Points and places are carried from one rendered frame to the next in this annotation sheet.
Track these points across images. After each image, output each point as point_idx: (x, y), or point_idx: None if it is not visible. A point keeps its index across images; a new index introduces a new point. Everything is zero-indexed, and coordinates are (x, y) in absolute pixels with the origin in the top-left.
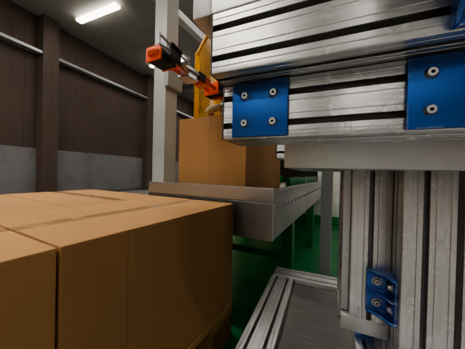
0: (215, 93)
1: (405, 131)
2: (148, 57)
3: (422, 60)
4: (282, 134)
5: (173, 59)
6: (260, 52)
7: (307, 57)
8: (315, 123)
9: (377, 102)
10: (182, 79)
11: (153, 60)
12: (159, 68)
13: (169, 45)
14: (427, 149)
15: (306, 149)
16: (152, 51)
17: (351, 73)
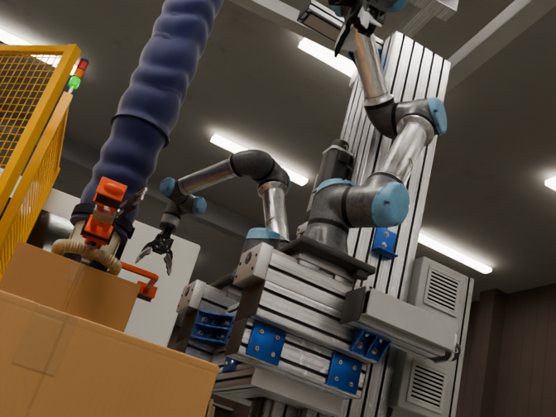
0: (104, 237)
1: (325, 385)
2: (102, 189)
3: (337, 355)
4: (275, 365)
5: (131, 208)
6: (280, 314)
7: (304, 333)
8: (291, 365)
9: (318, 366)
10: (98, 214)
11: (107, 196)
12: (96, 198)
13: (136, 195)
14: (324, 398)
15: (267, 375)
16: (117, 190)
17: (313, 346)
